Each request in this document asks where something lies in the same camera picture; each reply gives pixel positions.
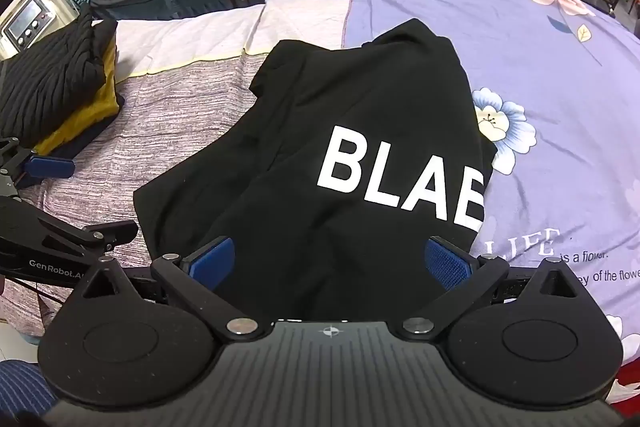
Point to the purple floral bed sheet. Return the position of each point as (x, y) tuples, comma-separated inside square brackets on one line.
[(575, 107)]

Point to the dark navy folded garment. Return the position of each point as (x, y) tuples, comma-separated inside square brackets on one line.
[(92, 136)]

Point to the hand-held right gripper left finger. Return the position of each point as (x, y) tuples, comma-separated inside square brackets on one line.
[(210, 259)]

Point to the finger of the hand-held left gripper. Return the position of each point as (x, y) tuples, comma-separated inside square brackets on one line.
[(50, 167), (110, 234)]

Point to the yellow folded garment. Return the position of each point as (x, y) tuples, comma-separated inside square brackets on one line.
[(95, 107)]

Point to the blue striped cloth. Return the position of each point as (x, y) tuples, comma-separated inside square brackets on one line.
[(22, 392)]

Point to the black garment with white print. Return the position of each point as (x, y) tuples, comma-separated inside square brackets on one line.
[(300, 132)]

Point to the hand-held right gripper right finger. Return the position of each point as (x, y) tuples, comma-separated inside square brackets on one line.
[(447, 259)]

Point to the white appliance with control panel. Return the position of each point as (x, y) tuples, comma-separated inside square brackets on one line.
[(30, 19)]

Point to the black ribbed folded sweater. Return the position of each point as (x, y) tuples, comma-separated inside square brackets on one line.
[(45, 77)]

